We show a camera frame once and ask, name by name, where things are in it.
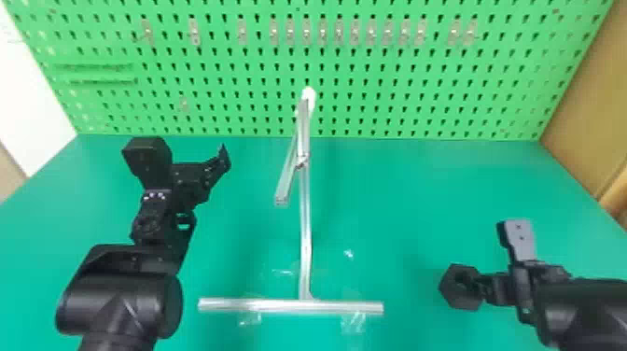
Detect metal stand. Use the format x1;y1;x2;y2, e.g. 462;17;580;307
197;86;385;316

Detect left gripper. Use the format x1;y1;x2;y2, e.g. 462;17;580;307
166;143;232;215

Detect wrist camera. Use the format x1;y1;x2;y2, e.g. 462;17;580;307
495;218;538;267
121;136;175;191

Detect white panel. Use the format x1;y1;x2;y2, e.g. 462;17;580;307
0;6;78;178

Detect black nut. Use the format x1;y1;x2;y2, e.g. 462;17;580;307
438;262;484;312

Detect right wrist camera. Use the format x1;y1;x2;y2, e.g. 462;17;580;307
495;218;538;267

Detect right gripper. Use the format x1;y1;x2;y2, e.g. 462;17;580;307
476;260;546;326

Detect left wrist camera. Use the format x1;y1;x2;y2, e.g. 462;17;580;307
121;136;175;191

